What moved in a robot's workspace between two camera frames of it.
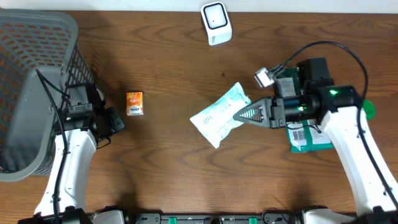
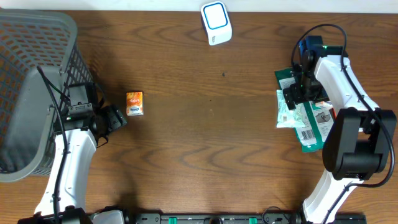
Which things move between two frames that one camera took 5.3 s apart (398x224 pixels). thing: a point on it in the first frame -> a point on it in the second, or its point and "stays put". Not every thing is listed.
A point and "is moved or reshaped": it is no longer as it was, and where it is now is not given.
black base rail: (214, 218) stays put
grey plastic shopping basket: (48, 40) stays put
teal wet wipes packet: (217, 121) is moved or reshaped
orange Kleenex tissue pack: (134, 103) stays put
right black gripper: (270, 114) -> (298, 97)
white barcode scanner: (217, 22) stays put
